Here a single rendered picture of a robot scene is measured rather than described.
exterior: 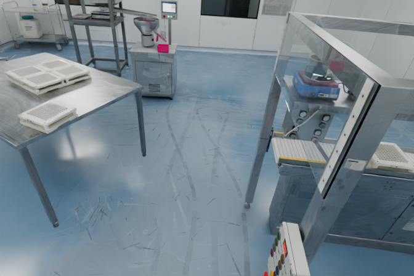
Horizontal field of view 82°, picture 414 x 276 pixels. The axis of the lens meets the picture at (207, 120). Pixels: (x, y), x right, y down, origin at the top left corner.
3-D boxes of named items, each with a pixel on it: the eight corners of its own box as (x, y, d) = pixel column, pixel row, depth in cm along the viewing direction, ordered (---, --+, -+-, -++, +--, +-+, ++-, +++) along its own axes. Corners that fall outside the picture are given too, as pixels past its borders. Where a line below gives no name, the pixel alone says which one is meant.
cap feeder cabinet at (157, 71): (133, 99, 375) (129, 51, 335) (141, 84, 423) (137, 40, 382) (174, 101, 380) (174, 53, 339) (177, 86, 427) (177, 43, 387)
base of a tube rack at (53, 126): (20, 124, 160) (19, 121, 158) (53, 108, 179) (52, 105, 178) (47, 133, 153) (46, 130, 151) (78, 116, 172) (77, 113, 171)
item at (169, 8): (161, 45, 369) (160, 0, 336) (162, 44, 378) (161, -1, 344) (177, 46, 371) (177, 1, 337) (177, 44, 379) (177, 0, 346)
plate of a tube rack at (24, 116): (17, 117, 157) (16, 114, 156) (51, 101, 176) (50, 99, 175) (45, 127, 150) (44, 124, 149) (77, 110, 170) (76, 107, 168)
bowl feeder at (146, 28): (133, 48, 348) (130, 20, 328) (138, 41, 378) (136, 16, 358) (167, 50, 351) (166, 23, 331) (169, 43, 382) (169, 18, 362)
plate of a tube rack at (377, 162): (374, 165, 145) (376, 162, 144) (357, 141, 165) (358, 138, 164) (416, 170, 144) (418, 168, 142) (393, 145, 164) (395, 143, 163)
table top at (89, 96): (-85, 85, 201) (-87, 81, 199) (46, 55, 283) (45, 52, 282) (17, 150, 143) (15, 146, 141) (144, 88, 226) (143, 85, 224)
